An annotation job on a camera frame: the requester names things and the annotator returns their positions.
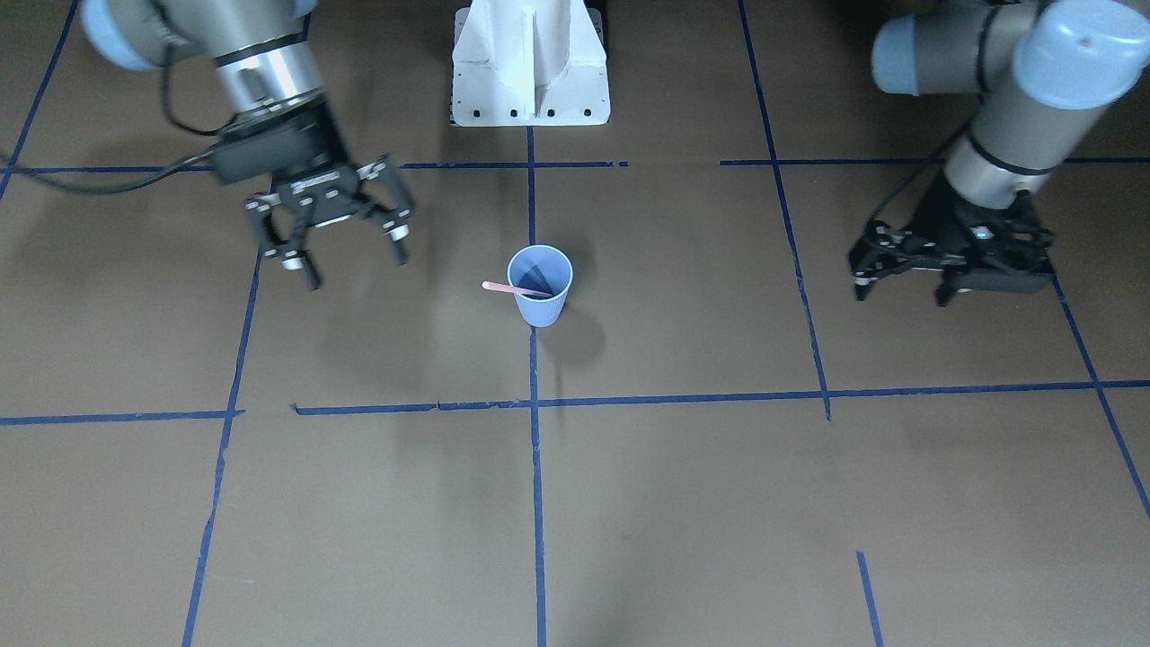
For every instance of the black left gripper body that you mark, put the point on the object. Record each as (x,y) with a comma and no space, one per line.
(940,216)

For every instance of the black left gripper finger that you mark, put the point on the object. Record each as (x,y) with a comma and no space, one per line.
(866,275)
(882,244)

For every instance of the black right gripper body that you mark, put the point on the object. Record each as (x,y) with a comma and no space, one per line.
(325,195)

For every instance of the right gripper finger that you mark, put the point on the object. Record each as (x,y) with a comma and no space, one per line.
(290,250)
(394,219)

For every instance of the blue ribbed plastic cup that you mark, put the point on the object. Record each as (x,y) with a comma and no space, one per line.
(541,268)

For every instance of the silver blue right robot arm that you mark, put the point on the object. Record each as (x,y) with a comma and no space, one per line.
(258,48)

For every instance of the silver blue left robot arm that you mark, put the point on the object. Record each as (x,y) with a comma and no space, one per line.
(1047,71)

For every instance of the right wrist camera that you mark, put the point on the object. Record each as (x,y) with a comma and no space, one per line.
(244,155)

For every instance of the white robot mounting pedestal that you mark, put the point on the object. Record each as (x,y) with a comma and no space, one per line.
(530,64)

